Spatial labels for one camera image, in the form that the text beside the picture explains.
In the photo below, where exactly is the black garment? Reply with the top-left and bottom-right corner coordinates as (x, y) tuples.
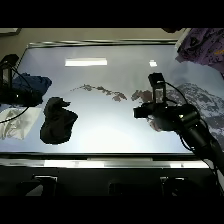
(39, 96), (80, 145)

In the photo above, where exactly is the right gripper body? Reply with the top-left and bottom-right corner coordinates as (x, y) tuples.
(132, 102), (160, 120)

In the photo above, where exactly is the black cable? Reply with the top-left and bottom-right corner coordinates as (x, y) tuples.
(0, 105), (30, 125)
(163, 80), (190, 106)

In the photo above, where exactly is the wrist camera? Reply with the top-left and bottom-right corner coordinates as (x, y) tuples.
(147, 72), (168, 105)
(0, 53), (20, 88)

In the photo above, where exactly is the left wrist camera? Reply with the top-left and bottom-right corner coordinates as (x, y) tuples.
(0, 53), (20, 88)

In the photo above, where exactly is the silver frame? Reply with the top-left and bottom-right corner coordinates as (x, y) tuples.
(0, 39), (214, 197)

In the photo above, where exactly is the blue garment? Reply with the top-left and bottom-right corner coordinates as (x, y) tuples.
(12, 72), (53, 101)

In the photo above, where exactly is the purple garment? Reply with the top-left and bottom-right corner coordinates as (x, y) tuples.
(175, 28), (224, 80)

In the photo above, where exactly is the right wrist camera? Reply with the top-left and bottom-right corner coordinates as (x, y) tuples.
(147, 72), (168, 105)

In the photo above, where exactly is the white garment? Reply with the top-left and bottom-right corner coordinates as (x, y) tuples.
(0, 106), (43, 141)

